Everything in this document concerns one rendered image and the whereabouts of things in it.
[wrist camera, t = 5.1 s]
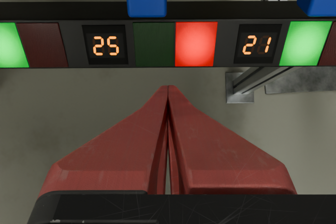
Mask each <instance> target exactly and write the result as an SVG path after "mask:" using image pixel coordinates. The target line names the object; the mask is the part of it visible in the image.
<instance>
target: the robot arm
mask: <svg viewBox="0 0 336 224"><path fill-rule="evenodd" d="M167 159H169V175H170V192H171V194H165V192H166V176H167ZM27 224H336V194H297V191H296V189H295V186H294V184H293V181H292V179H291V177H290V174H289V172H288V170H287V168H286V166H285V165H284V164H283V163H282V162H281V161H279V160H277V159H276V158H274V157H273V156H271V155H270V154H268V153H266V152H265V151H263V150H262V149H260V148H258V147H257V146H255V145H254V144H252V143H251V142H249V141H247V140H246V139H244V138H243V137H241V136H239V135H238V134H236V133H235V132H233V131H232V130H230V129H228V128H227V127H225V126H224V125H222V124H221V123H219V122H217V121H216V120H214V119H213V118H211V117H209V116H208V115H206V114H205V113H203V112H202V111H200V110H198V109H197V108H196V107H194V106H193V105H192V104H191V103H190V101H189V100H188V99H187V98H186V97H185V96H184V95H183V94H182V92H181V91H180V90H179V89H178V88H177V87H176V86H175V85H168V86H167V85H162V86H160V87H159V88H158V89H157V91H156V92H155V93H154V94H153V95H152V96H151V97H150V99H149V100H148V101H147V102H146V103H145V104H144V105H143V106H142V107H141V108H140V109H138V110H137V111H135V112H134V113H132V114H131V115H129V116H127V117H126V118H124V119H123V120H121V121H120V122H118V123H116V124H115V125H113V126H112V127H110V128H109V129H107V130H105V131H104V132H102V133H101V134H99V135H98V136H96V137H94V138H93V139H91V140H90V141H88V142H87V143H85V144H83V145H82V146H80V147H79V148H77V149H76V150H74V151H72V152H71V153H69V154H68V155H66V156H65V157H63V158H61V159H60V160H58V161H57V162H55V163H54V164H53V165H52V166H51V168H50V169H49V171H48V173H47V175H46V178H45V180H44V183H43V185H42V188H41V190H40V192H39V195H38V197H37V200H36V202H35V205H34V207H33V210H32V212H31V214H30V217H29V219H28V222H27Z"/></svg>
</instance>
